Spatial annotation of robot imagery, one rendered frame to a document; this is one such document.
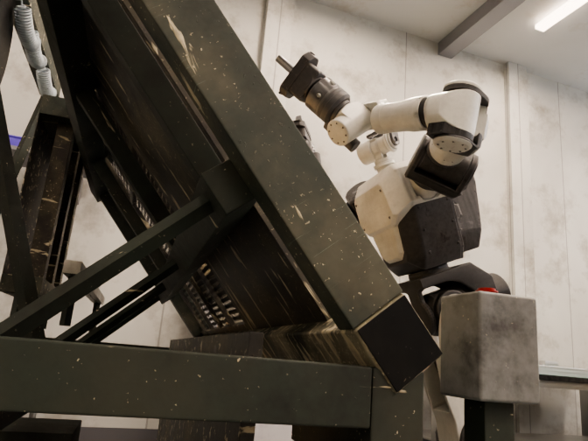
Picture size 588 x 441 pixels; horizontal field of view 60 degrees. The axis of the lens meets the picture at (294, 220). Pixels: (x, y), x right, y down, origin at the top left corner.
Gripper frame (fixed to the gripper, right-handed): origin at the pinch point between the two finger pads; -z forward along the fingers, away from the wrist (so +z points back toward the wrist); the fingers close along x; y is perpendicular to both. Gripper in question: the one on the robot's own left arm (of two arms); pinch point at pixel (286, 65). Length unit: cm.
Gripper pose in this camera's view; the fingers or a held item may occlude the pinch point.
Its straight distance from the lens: 133.2
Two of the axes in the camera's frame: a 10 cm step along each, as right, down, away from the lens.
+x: -6.1, 7.4, 2.9
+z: 6.9, 6.7, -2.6
